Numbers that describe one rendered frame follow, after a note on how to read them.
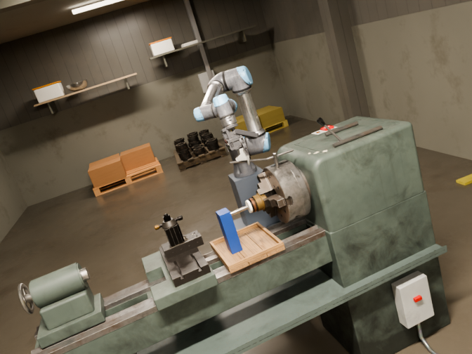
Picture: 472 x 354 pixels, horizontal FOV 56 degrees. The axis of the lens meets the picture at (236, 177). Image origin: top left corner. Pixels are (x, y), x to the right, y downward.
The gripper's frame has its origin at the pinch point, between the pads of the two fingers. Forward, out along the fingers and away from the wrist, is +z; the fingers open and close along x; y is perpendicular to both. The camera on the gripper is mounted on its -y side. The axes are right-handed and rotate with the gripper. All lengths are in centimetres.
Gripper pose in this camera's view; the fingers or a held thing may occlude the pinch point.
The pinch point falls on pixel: (248, 162)
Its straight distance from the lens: 217.5
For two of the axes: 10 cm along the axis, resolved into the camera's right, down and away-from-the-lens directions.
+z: 3.7, 9.3, 0.7
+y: -9.0, 3.7, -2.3
